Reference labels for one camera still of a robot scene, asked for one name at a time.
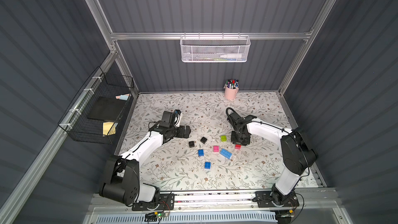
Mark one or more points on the blue lego brick upper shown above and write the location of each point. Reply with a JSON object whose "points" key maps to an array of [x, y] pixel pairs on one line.
{"points": [[200, 152]]}

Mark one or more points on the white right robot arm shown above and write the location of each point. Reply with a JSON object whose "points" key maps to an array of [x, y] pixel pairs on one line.
{"points": [[297, 153]]}

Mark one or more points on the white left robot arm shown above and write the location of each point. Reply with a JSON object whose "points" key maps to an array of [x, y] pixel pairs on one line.
{"points": [[121, 178]]}

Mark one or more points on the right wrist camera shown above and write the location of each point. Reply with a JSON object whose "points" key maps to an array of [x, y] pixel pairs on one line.
{"points": [[234, 116]]}

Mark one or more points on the white wire wall basket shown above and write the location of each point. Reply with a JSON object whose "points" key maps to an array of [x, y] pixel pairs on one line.
{"points": [[209, 48]]}

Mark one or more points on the black wire side basket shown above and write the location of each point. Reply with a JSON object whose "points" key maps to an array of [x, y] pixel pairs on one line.
{"points": [[81, 129]]}

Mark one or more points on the yellow sticky note pad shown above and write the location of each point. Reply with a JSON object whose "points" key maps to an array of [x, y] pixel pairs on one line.
{"points": [[109, 128]]}

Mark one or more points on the markers in bucket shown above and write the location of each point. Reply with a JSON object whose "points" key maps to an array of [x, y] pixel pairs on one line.
{"points": [[231, 84]]}

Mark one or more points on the white bottle in basket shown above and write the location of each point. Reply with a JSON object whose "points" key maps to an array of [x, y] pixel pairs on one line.
{"points": [[231, 56]]}

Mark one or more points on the light blue long lego brick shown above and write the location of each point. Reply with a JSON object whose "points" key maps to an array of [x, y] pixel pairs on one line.
{"points": [[226, 154]]}

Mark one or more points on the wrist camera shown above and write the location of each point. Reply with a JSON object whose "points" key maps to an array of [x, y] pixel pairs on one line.
{"points": [[234, 116], [171, 119]]}

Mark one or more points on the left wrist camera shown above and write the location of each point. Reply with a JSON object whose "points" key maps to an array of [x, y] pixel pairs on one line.
{"points": [[171, 119]]}

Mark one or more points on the pink metal pen bucket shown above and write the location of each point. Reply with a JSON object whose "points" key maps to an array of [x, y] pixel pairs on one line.
{"points": [[230, 93]]}

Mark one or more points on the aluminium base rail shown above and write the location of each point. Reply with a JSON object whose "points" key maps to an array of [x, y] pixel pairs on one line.
{"points": [[217, 200]]}

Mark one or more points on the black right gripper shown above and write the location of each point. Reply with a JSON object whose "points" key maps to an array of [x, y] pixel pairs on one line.
{"points": [[239, 137]]}

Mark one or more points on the black notebook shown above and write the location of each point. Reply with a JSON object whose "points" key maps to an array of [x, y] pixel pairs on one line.
{"points": [[106, 109]]}

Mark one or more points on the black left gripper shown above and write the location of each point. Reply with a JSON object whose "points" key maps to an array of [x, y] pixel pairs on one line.
{"points": [[183, 131]]}

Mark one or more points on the pastel sticky notes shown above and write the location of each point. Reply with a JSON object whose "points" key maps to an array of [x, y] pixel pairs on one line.
{"points": [[124, 97]]}

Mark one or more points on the green lego brick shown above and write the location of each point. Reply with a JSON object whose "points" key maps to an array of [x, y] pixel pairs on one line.
{"points": [[223, 138]]}

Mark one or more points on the blue lego brick lower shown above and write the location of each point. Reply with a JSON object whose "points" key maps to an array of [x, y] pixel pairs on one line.
{"points": [[207, 166]]}

